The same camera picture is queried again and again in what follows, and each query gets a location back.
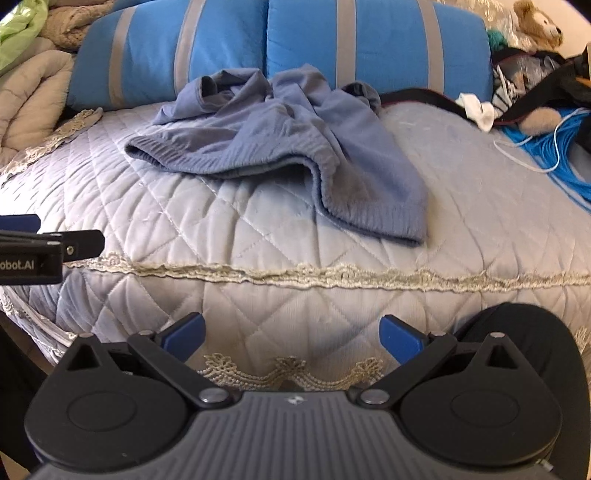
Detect beige comforter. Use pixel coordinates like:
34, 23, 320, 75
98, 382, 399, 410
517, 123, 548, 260
0, 37, 77, 162

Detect beige knitted blanket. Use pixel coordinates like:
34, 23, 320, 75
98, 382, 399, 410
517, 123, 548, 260
41, 0, 116, 51

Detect tan plush toy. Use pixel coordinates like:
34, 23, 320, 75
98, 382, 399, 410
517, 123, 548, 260
519, 108, 561, 137

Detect light green blanket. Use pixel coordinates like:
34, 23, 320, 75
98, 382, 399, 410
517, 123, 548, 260
0, 0, 51, 75

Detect beige satin cover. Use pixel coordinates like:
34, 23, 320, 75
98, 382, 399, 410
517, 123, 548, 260
436, 0, 525, 47

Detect black strap with red edge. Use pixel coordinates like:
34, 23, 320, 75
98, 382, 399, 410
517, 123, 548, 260
379, 87, 467, 116

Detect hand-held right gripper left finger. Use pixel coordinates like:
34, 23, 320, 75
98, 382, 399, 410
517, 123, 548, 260
65, 312, 241, 409

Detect blue-grey pants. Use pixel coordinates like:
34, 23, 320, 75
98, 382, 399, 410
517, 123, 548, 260
124, 65, 428, 247

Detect white cable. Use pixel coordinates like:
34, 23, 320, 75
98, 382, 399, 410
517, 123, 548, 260
493, 107, 591, 174

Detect person's black clothed body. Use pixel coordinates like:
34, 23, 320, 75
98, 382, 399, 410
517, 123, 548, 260
455, 302, 583, 464

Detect grey lace-trimmed cloth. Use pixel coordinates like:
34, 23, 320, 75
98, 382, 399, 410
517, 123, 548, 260
0, 107, 105, 181

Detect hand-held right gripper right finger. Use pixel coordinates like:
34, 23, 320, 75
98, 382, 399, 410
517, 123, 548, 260
348, 315, 522, 409

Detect brown teddy bear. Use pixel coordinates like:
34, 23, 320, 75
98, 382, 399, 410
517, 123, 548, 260
512, 0, 565, 51

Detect blue pillow with grey stripes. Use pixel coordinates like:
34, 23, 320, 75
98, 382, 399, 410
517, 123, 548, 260
68, 0, 271, 112
265, 0, 494, 104

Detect quilted grey bedspread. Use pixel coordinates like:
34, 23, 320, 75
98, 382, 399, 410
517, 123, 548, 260
0, 99, 591, 402

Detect clear plastic bag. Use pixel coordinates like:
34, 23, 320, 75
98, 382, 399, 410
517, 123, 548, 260
501, 52, 561, 86

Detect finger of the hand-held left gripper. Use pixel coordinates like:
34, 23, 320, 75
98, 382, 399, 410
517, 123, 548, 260
0, 230, 105, 260
0, 214, 41, 234

